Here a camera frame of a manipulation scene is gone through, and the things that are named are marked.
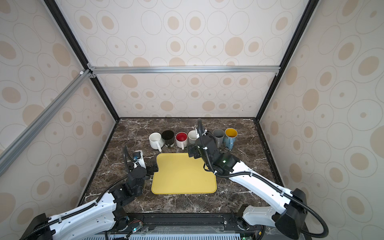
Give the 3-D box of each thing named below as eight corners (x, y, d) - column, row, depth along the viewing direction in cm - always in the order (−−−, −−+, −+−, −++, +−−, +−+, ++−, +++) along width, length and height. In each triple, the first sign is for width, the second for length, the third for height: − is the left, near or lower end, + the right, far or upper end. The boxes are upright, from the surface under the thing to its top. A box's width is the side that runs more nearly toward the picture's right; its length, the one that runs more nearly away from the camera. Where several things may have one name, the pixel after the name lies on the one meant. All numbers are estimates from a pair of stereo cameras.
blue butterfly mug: (223, 151, 103) (226, 142, 94) (221, 138, 110) (224, 127, 101) (236, 152, 103) (240, 142, 94) (233, 138, 110) (236, 127, 101)
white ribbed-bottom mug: (149, 152, 102) (146, 145, 96) (152, 139, 109) (150, 132, 102) (163, 152, 102) (161, 145, 96) (165, 139, 109) (163, 132, 102)
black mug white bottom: (162, 151, 103) (160, 143, 96) (164, 138, 110) (162, 130, 103) (174, 151, 103) (172, 143, 96) (175, 138, 110) (174, 130, 103)
